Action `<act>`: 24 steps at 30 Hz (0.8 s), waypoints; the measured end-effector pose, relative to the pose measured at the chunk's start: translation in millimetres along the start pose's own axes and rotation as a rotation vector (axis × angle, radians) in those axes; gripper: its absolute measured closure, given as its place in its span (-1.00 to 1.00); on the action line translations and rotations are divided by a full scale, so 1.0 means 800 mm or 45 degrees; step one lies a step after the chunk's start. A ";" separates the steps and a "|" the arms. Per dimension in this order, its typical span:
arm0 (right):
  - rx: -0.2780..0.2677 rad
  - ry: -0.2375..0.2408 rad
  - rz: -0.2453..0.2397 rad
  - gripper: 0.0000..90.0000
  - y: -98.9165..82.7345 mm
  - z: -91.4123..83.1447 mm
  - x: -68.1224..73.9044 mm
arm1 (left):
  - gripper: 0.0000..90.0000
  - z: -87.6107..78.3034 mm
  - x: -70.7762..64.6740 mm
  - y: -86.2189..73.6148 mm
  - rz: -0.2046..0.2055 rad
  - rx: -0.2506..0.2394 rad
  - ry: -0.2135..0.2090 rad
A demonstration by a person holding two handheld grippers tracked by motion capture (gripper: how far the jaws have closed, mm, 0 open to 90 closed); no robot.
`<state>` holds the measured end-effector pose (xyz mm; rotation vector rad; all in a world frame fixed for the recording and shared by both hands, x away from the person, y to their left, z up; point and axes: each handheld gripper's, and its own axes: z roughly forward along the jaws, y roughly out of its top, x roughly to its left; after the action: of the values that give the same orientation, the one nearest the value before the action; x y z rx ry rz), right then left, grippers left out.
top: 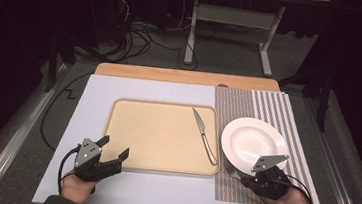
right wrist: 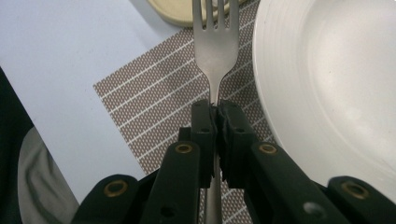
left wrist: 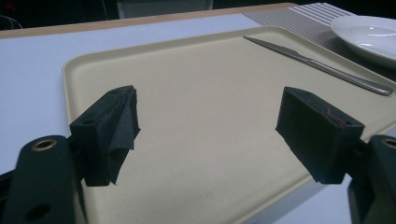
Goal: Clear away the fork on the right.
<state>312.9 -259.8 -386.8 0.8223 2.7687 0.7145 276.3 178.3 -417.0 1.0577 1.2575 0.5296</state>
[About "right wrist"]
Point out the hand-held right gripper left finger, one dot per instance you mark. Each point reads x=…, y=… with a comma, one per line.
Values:
x=202, y=140

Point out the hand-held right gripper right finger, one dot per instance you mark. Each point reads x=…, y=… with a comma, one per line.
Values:
x=236, y=140

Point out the silver metal fork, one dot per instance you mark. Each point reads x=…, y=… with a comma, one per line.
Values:
x=214, y=49

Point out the white round plate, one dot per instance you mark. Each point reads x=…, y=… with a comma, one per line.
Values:
x=327, y=77

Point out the beige plastic tray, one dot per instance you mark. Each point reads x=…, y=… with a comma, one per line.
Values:
x=174, y=9

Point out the striped woven placemat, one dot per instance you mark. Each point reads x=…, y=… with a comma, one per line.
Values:
x=149, y=93

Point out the white foam board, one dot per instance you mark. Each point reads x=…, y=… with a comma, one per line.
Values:
x=62, y=62

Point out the grey cloth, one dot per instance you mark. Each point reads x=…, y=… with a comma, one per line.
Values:
x=37, y=174

